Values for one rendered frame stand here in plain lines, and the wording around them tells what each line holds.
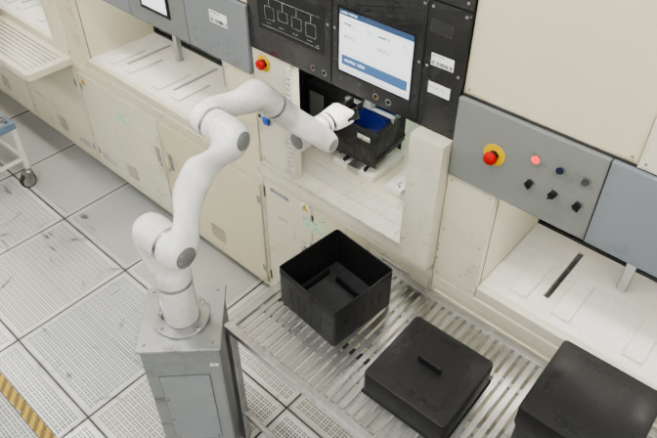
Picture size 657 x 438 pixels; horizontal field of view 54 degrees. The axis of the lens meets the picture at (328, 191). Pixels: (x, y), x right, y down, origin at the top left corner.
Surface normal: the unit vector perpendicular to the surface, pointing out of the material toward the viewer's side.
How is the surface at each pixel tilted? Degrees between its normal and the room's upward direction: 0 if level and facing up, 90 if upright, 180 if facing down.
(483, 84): 90
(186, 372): 90
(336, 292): 0
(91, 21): 90
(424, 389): 0
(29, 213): 0
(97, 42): 90
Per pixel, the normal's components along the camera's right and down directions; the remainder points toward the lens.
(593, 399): 0.00, -0.76
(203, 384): 0.05, 0.65
